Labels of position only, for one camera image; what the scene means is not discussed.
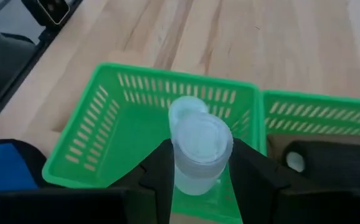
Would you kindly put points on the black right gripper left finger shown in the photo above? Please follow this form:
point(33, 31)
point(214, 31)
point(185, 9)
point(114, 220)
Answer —
point(158, 174)

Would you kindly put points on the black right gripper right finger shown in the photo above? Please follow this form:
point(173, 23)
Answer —
point(254, 180)

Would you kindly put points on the small white plastic bottle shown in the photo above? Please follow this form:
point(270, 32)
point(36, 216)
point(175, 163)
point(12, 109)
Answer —
point(200, 146)
point(186, 105)

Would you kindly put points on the black mesh bandage roll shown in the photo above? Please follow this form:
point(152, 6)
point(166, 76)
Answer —
point(339, 161)

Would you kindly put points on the green slotted plastic basket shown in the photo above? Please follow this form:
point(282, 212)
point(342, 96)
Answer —
point(121, 130)
point(323, 105)

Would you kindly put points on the blue first aid pouch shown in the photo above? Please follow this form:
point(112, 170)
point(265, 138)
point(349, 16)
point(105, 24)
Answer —
point(5, 168)

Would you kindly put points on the black aluminium table frame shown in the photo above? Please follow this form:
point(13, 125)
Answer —
point(47, 35)

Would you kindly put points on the small black exterior camera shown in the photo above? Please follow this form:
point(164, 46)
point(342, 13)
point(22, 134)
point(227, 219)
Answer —
point(50, 11)

